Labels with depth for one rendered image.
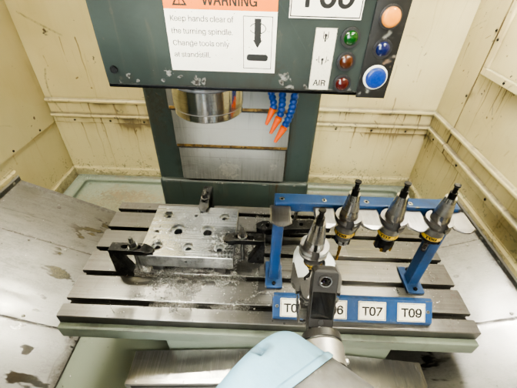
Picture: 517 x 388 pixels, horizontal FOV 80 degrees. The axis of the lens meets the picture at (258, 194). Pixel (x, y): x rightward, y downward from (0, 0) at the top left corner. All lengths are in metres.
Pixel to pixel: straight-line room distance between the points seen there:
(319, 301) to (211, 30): 0.47
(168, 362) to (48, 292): 0.58
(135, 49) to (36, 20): 1.33
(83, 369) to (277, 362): 1.10
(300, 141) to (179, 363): 0.92
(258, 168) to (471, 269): 0.91
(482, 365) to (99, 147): 1.96
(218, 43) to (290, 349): 0.40
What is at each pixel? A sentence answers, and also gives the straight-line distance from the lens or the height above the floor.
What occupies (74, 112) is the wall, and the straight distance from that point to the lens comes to 1.94.
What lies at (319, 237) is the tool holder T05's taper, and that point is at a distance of 0.64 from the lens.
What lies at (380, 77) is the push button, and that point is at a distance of 0.52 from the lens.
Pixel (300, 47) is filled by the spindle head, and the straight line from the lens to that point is 0.49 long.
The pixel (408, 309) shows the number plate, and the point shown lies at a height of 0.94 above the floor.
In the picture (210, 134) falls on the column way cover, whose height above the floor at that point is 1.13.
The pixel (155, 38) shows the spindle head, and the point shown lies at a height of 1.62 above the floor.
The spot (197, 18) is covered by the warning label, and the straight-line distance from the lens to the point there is 0.49.
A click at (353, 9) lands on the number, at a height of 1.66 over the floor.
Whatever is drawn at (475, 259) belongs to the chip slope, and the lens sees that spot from 1.43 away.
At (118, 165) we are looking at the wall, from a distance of 2.02.
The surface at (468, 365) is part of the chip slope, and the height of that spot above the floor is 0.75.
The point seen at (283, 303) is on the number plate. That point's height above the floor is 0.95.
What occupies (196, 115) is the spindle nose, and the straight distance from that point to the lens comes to 0.68.
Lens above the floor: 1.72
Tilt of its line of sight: 39 degrees down
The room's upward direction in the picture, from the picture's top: 2 degrees clockwise
